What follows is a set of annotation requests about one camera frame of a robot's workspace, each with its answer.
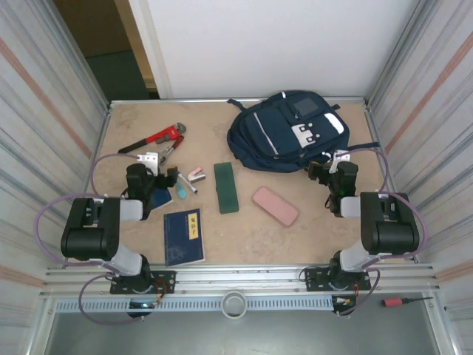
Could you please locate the small navy notebook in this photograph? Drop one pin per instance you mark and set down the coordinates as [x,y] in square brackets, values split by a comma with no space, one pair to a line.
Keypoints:
[162,199]

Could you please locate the tan wooden door frame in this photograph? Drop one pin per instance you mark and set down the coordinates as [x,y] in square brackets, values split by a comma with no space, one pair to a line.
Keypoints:
[135,40]

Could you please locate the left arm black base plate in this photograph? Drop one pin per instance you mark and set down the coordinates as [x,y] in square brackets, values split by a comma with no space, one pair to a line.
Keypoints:
[164,281]

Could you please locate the small controller board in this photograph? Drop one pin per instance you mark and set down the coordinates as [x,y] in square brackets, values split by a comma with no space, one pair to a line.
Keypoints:
[345,301]
[142,305]

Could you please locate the pink pencil case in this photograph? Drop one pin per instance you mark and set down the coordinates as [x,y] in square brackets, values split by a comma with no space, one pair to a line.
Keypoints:
[275,206]

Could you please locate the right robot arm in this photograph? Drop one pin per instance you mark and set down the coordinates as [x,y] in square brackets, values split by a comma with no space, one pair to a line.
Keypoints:
[388,236]

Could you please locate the aluminium table frame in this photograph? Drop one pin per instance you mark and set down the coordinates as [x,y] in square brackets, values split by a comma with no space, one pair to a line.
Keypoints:
[236,276]

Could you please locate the navy book with yellow label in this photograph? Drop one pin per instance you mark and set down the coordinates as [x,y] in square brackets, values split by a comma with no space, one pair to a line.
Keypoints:
[183,240]

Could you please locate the white round pipe fitting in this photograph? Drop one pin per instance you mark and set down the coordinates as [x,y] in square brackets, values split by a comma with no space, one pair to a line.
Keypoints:
[234,307]

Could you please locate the red pipe wrench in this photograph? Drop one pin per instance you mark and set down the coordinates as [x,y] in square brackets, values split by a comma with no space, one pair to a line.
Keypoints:
[162,135]

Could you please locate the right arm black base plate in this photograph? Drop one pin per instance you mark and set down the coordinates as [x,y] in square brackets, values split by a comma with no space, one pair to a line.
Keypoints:
[318,275]

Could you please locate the brown door panel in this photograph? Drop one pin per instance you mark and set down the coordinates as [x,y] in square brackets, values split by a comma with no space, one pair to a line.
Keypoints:
[92,26]

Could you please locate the dark green pencil case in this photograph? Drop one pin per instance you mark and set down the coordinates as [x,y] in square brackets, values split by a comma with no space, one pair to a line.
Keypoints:
[226,188]

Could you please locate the navy blue backpack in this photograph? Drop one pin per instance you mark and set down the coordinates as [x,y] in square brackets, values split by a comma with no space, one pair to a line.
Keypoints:
[273,129]

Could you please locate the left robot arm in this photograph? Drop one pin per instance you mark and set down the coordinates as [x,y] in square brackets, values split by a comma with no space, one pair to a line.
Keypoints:
[85,240]

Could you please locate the blue capped marker pen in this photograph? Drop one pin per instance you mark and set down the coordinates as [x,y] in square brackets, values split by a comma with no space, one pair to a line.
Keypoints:
[190,186]

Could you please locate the pink stapler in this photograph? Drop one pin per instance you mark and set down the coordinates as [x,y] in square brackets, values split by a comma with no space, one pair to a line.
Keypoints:
[196,175]

